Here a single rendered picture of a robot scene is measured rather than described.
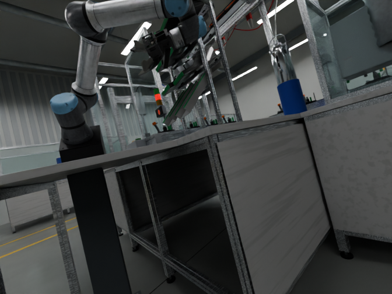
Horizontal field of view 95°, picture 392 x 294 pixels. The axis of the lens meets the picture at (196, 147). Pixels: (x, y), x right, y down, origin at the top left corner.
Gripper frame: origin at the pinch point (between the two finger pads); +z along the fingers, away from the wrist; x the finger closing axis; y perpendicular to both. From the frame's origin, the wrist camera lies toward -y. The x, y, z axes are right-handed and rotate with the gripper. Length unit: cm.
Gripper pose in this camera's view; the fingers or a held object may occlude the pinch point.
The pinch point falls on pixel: (134, 63)
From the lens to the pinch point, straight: 95.1
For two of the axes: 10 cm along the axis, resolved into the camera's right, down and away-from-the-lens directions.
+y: -1.9, -2.1, -9.6
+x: 3.5, 9.0, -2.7
